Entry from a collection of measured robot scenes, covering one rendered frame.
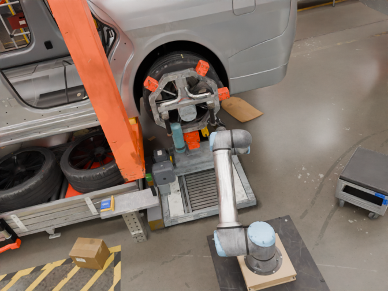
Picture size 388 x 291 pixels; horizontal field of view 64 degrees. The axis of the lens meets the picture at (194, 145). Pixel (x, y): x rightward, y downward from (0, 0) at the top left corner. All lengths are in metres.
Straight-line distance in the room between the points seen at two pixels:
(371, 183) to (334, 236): 0.48
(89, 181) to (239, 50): 1.61
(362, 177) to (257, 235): 1.09
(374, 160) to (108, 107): 2.00
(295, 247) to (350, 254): 0.52
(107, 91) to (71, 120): 0.82
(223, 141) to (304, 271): 0.91
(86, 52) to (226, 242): 1.32
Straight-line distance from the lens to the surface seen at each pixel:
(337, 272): 2.49
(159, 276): 2.52
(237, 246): 1.84
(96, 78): 1.98
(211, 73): 2.51
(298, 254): 2.16
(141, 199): 2.38
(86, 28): 1.88
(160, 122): 2.56
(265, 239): 1.81
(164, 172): 2.62
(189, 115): 2.39
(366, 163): 2.72
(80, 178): 2.74
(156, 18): 2.39
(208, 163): 2.94
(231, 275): 2.09
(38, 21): 4.33
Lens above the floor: 2.14
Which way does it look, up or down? 39 degrees down
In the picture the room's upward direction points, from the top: 12 degrees counter-clockwise
